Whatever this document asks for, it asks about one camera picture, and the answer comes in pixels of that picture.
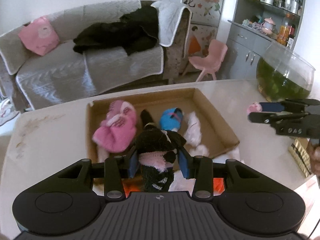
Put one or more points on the pink cat toy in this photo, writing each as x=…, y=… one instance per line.
x=254, y=108

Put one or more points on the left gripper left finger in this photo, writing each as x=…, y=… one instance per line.
x=75, y=182

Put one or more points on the blue knitted slipper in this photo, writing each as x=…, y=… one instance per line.
x=171, y=119

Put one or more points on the pink child chair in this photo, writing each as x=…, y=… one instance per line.
x=212, y=62

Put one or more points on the black fluffy sock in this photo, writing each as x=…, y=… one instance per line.
x=157, y=151

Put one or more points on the grey covered sofa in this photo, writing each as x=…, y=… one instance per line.
x=85, y=51

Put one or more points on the white sock roll red band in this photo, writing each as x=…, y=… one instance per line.
x=193, y=137

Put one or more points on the painted folding screen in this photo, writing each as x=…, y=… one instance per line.
x=204, y=24

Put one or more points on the gold brown box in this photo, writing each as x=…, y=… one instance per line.
x=299, y=150

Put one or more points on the pink fluffy socks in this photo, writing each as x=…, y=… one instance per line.
x=117, y=131

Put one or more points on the pink square cushion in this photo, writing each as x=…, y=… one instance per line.
x=39, y=36

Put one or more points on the grey shelf cabinet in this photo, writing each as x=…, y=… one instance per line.
x=255, y=25

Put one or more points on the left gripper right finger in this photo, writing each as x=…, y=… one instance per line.
x=238, y=178

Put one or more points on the glass fish bowl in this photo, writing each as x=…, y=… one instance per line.
x=282, y=74

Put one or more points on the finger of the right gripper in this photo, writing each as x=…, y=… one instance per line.
x=271, y=118
x=292, y=106

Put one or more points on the orange sock bundle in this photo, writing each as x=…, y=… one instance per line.
x=179, y=184

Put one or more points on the right hand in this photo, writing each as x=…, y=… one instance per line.
x=313, y=151

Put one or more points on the black clothes on sofa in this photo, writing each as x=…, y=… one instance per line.
x=134, y=32

